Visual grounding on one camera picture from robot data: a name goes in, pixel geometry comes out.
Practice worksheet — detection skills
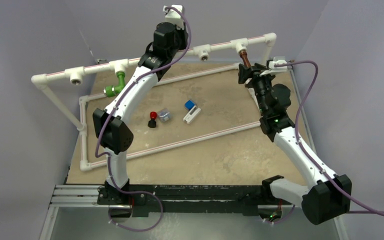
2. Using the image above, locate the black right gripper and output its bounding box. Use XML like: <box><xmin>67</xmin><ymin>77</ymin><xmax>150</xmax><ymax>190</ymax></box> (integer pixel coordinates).
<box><xmin>238</xmin><ymin>63</ymin><xmax>277</xmax><ymax>115</ymax></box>

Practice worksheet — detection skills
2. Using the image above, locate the brown copper faucet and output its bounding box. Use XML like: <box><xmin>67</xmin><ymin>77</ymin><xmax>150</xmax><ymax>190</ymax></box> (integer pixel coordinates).
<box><xmin>238</xmin><ymin>49</ymin><xmax>251</xmax><ymax>69</ymax></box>

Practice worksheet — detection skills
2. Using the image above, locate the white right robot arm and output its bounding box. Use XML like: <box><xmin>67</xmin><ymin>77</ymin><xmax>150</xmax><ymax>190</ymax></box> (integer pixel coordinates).
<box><xmin>238</xmin><ymin>63</ymin><xmax>352</xmax><ymax>225</ymax></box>

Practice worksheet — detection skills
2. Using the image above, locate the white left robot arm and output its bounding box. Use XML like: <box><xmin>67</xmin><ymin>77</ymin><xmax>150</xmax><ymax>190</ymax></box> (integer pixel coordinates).
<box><xmin>92</xmin><ymin>20</ymin><xmax>192</xmax><ymax>205</ymax></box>

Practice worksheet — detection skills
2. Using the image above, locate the blue and white faucet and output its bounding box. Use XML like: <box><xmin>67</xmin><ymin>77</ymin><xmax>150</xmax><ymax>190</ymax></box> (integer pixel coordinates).
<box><xmin>183</xmin><ymin>100</ymin><xmax>202</xmax><ymax>125</ymax></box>

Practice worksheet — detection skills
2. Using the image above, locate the clear grey faucet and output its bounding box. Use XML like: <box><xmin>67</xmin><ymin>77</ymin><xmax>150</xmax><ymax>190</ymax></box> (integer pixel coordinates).
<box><xmin>157</xmin><ymin>108</ymin><xmax>172</xmax><ymax>123</ymax></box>

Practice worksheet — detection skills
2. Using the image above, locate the red and black faucet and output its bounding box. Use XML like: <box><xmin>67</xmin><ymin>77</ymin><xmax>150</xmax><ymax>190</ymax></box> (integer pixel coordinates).
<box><xmin>147</xmin><ymin>111</ymin><xmax>158</xmax><ymax>129</ymax></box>

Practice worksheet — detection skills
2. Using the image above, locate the green faucet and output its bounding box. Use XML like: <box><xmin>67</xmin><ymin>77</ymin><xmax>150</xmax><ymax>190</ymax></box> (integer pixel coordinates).
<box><xmin>103</xmin><ymin>71</ymin><xmax>126</xmax><ymax>98</ymax></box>

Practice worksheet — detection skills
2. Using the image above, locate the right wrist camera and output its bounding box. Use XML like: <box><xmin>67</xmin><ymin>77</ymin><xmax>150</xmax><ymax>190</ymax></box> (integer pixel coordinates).
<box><xmin>259</xmin><ymin>56</ymin><xmax>288</xmax><ymax>77</ymax></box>

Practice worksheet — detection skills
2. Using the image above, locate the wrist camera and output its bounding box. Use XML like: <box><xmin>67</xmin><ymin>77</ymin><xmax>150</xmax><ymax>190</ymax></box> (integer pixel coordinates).
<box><xmin>163</xmin><ymin>4</ymin><xmax>185</xmax><ymax>29</ymax></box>
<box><xmin>259</xmin><ymin>56</ymin><xmax>288</xmax><ymax>77</ymax></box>

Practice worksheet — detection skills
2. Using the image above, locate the white PVC pipe frame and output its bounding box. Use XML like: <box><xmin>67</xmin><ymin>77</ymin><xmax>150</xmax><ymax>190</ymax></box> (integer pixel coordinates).
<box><xmin>31</xmin><ymin>32</ymin><xmax>277</xmax><ymax>172</ymax></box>

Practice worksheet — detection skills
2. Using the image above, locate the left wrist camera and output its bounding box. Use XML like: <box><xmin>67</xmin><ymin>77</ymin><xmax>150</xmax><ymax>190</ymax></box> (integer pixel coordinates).
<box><xmin>163</xmin><ymin>4</ymin><xmax>185</xmax><ymax>29</ymax></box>

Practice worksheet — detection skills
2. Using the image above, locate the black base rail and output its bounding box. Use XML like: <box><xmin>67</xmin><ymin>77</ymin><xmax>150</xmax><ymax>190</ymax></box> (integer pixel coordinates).
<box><xmin>97</xmin><ymin>183</ymin><xmax>288</xmax><ymax>219</ymax></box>

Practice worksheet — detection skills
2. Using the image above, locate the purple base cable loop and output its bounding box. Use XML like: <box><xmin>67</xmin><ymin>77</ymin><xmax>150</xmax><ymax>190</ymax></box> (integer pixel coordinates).
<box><xmin>107</xmin><ymin>192</ymin><xmax>165</xmax><ymax>233</ymax></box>

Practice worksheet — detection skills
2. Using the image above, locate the aluminium frame rail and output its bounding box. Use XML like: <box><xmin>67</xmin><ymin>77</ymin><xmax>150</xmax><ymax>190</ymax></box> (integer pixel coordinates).
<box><xmin>39</xmin><ymin>184</ymin><xmax>131</xmax><ymax>240</ymax></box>

